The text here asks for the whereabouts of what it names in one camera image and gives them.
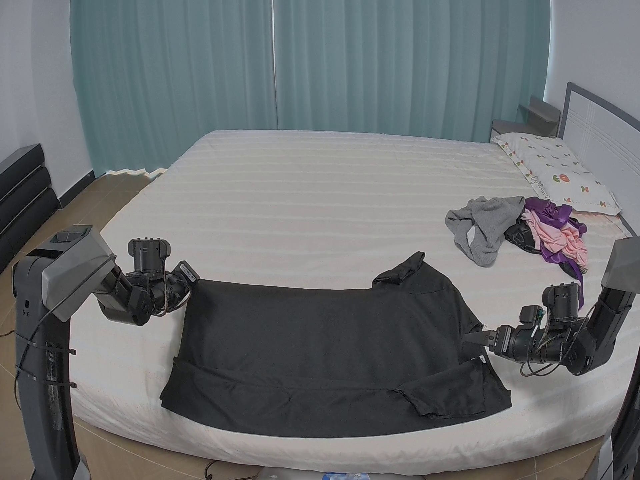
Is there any grey garment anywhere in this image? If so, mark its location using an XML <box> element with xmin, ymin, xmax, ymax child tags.
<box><xmin>445</xmin><ymin>195</ymin><xmax>529</xmax><ymax>268</ymax></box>

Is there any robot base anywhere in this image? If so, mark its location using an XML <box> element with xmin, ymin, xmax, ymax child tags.
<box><xmin>264</xmin><ymin>468</ymin><xmax>372</xmax><ymax>480</ymax></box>

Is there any black chest of drawers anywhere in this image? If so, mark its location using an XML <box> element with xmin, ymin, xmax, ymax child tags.
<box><xmin>0</xmin><ymin>143</ymin><xmax>60</xmax><ymax>260</ymax></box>

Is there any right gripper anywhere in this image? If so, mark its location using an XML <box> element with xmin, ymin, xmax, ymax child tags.
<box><xmin>462</xmin><ymin>323</ymin><xmax>532</xmax><ymax>362</ymax></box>

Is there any pile of clothes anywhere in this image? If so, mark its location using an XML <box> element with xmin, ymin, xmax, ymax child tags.
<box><xmin>504</xmin><ymin>197</ymin><xmax>591</xmax><ymax>310</ymax></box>

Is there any black T-shirt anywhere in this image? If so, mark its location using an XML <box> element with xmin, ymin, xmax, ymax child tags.
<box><xmin>160</xmin><ymin>251</ymin><xmax>514</xmax><ymax>439</ymax></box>

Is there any white printed pillow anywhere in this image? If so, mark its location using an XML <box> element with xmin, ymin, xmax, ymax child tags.
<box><xmin>492</xmin><ymin>133</ymin><xmax>623</xmax><ymax>215</ymax></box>

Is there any bed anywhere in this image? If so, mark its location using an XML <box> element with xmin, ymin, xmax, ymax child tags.
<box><xmin>67</xmin><ymin>81</ymin><xmax>640</xmax><ymax>469</ymax></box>

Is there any white curtain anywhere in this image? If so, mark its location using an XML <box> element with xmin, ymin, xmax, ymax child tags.
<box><xmin>105</xmin><ymin>167</ymin><xmax>170</xmax><ymax>177</ymax></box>

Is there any grey bedside table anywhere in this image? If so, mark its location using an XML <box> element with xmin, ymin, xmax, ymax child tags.
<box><xmin>491</xmin><ymin>94</ymin><xmax>561</xmax><ymax>139</ymax></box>

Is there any blue-green curtain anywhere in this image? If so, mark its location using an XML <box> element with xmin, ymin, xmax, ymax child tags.
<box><xmin>272</xmin><ymin>0</ymin><xmax>552</xmax><ymax>144</ymax></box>
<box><xmin>70</xmin><ymin>0</ymin><xmax>279</xmax><ymax>178</ymax></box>

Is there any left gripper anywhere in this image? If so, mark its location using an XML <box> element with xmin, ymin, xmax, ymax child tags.
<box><xmin>170</xmin><ymin>259</ymin><xmax>200</xmax><ymax>299</ymax></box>

